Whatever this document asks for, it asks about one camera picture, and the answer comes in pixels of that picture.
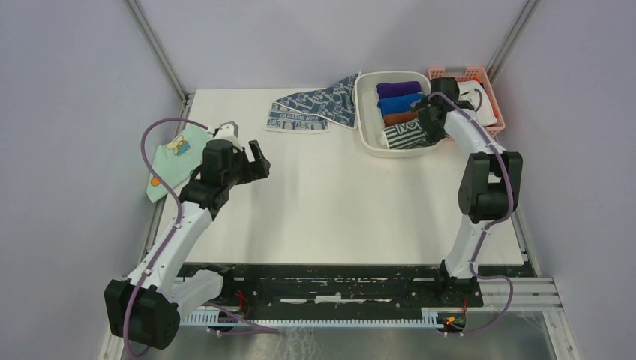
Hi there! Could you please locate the pink plastic basket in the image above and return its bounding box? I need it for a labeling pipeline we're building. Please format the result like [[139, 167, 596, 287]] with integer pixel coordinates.
[[427, 66, 506, 137]]

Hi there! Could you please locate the aluminium frame rail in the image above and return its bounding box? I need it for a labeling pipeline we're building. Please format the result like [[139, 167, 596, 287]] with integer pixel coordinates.
[[97, 1, 194, 359]]

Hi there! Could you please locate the white plastic tub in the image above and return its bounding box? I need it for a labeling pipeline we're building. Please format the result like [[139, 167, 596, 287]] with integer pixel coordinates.
[[353, 70, 443, 158]]

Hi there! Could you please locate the white cloth in basket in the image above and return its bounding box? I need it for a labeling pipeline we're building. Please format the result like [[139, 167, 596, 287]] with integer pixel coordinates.
[[457, 80, 497, 128]]

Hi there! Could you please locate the white slotted cable duct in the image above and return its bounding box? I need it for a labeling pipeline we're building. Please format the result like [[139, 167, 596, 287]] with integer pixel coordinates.
[[180, 308, 443, 329]]

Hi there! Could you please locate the blue patterned towel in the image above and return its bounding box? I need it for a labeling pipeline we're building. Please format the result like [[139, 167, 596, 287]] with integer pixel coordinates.
[[265, 72, 361, 134]]

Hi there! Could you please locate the purple rolled towel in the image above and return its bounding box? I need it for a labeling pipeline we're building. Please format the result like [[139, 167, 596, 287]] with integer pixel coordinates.
[[376, 81, 422, 100]]

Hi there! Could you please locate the blue rolled towel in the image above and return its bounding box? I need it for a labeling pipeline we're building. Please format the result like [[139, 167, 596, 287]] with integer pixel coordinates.
[[377, 92, 427, 116]]

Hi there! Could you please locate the orange item in basket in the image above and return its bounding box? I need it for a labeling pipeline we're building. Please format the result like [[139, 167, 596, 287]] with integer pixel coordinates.
[[472, 76, 499, 121]]

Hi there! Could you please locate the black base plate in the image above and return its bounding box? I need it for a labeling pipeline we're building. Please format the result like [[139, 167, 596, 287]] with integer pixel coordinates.
[[177, 262, 484, 322]]

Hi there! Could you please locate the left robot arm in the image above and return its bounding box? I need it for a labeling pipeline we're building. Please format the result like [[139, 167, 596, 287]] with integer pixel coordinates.
[[104, 120, 271, 359]]

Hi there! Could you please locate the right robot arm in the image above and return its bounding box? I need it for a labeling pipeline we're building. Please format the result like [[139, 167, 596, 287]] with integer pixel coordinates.
[[414, 77, 523, 306]]

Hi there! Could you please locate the brown rolled towel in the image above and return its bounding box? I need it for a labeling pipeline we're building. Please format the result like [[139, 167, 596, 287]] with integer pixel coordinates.
[[382, 111, 418, 128]]

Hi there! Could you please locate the mint green cartoon towel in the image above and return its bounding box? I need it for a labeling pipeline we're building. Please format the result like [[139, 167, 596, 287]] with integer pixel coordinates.
[[151, 125, 212, 189]]

